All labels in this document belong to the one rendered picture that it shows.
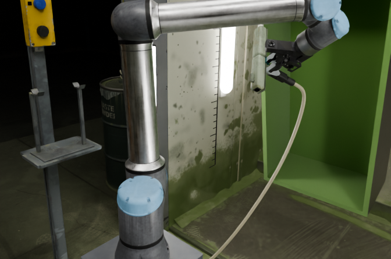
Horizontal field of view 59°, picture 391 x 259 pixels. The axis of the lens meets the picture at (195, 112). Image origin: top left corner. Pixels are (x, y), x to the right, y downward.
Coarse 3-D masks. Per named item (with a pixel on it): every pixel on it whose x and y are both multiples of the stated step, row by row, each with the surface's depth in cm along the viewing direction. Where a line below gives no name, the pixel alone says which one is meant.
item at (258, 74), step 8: (256, 32) 145; (264, 32) 143; (256, 40) 142; (264, 40) 141; (256, 48) 140; (264, 48) 139; (256, 56) 137; (264, 56) 139; (256, 64) 135; (264, 64) 136; (256, 72) 133; (264, 72) 134; (280, 72) 141; (256, 80) 131; (264, 80) 133; (280, 80) 142; (288, 80) 143; (264, 88) 132
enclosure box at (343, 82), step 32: (352, 0) 172; (384, 0) 163; (288, 32) 197; (352, 32) 178; (384, 32) 168; (320, 64) 196; (352, 64) 184; (384, 64) 142; (288, 96) 215; (320, 96) 204; (352, 96) 192; (384, 96) 147; (288, 128) 226; (320, 128) 213; (352, 128) 200; (384, 128) 162; (288, 160) 228; (320, 160) 223; (352, 160) 208; (384, 160) 181; (320, 192) 197; (352, 192) 194
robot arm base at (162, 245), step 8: (120, 240) 114; (160, 240) 115; (120, 248) 114; (128, 248) 112; (136, 248) 111; (144, 248) 111; (152, 248) 113; (160, 248) 115; (168, 248) 121; (120, 256) 114; (128, 256) 112; (136, 256) 111; (144, 256) 111; (152, 256) 112; (160, 256) 114; (168, 256) 118
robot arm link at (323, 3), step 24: (144, 0) 98; (216, 0) 98; (240, 0) 97; (264, 0) 97; (288, 0) 97; (312, 0) 95; (336, 0) 96; (120, 24) 99; (144, 24) 96; (168, 24) 98; (192, 24) 98; (216, 24) 99; (240, 24) 100
